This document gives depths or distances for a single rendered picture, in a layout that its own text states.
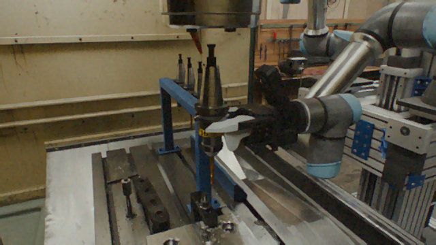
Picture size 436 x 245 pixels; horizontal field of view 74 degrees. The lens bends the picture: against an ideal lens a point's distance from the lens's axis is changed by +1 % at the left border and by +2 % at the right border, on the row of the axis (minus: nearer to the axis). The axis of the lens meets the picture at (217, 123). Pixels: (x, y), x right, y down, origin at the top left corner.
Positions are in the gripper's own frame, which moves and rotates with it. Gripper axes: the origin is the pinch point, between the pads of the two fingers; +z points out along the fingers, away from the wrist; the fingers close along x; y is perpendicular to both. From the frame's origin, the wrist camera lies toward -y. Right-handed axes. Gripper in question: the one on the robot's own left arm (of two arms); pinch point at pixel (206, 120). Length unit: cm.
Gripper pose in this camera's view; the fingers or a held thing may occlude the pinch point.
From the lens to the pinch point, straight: 51.8
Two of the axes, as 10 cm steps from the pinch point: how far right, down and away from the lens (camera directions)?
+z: -9.2, 1.3, -3.7
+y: -0.1, 9.4, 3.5
